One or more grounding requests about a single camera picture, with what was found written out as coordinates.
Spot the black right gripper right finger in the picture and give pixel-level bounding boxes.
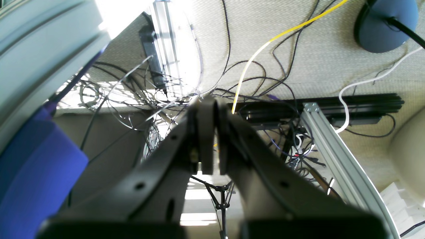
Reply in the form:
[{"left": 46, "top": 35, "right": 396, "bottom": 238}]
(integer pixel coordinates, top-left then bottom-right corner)
[{"left": 216, "top": 103, "right": 387, "bottom": 239}]

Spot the black aluminium floor rail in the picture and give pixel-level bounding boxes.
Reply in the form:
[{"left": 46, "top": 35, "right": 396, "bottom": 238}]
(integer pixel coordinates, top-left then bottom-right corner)
[{"left": 235, "top": 93, "right": 405, "bottom": 127}]

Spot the white cable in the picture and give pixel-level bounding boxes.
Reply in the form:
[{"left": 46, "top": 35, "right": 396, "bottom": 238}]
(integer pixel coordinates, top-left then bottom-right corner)
[{"left": 335, "top": 46, "right": 425, "bottom": 134}]

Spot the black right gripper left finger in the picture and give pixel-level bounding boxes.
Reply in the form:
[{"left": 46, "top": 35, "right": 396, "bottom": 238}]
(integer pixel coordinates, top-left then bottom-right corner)
[{"left": 37, "top": 97, "right": 217, "bottom": 239}]

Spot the silver aluminium frame rail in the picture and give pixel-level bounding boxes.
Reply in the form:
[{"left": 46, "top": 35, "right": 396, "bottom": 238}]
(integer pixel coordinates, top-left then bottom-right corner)
[{"left": 301, "top": 103, "right": 400, "bottom": 239}]

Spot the yellow cable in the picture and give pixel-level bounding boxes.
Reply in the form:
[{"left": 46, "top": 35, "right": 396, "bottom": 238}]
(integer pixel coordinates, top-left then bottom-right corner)
[{"left": 231, "top": 0, "right": 349, "bottom": 115}]

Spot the blue round stand base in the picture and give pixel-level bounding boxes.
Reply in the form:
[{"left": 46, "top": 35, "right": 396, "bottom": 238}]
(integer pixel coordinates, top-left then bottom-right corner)
[{"left": 354, "top": 0, "right": 424, "bottom": 53}]

